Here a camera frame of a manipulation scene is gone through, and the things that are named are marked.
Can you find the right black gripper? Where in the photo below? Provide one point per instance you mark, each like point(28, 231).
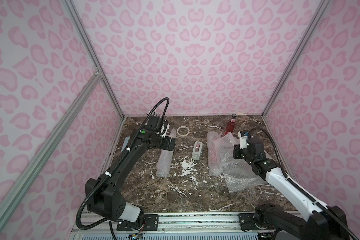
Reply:
point(237, 151)

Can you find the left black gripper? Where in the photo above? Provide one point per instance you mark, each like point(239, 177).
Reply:
point(168, 143)

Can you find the bubble wrap sheet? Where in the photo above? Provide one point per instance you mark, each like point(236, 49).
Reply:
point(213, 165)
point(237, 174)
point(164, 164)

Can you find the red bottle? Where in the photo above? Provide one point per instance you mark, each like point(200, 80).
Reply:
point(231, 125)

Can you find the white tape dispenser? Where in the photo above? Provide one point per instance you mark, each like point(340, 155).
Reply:
point(197, 150)

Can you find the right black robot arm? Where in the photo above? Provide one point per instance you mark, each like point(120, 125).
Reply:
point(317, 220)

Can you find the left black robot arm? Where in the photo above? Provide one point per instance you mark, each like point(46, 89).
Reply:
point(104, 201)

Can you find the tape roll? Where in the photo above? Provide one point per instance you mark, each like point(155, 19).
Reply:
point(183, 131)

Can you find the grey stapler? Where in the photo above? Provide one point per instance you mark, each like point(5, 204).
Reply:
point(125, 143)

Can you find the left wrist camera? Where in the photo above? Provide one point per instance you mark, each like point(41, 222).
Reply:
point(164, 129)

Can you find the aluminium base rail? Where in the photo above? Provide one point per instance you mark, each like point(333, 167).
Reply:
point(182, 226)

